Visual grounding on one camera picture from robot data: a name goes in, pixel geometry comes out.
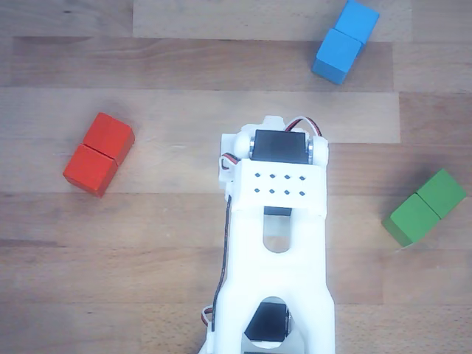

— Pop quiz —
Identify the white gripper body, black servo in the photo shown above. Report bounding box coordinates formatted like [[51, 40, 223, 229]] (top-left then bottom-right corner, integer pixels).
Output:
[[220, 134, 241, 185]]

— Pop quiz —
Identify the red rectangular block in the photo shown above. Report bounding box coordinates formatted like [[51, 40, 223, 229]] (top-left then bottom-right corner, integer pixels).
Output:
[[62, 112, 136, 198]]

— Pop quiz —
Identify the blue rectangular block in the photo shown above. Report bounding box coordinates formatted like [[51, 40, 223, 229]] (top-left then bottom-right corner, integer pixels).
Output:
[[311, 0, 381, 86]]

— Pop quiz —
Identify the green rectangular block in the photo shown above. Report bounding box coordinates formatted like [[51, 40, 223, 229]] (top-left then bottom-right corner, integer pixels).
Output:
[[381, 168, 468, 248]]

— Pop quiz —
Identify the forearm servo cable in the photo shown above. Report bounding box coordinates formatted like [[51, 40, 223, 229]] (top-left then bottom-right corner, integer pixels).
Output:
[[283, 117, 324, 138]]

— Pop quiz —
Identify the upper arm servo cable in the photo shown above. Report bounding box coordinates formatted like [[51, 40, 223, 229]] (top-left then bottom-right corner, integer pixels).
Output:
[[201, 193, 232, 331]]

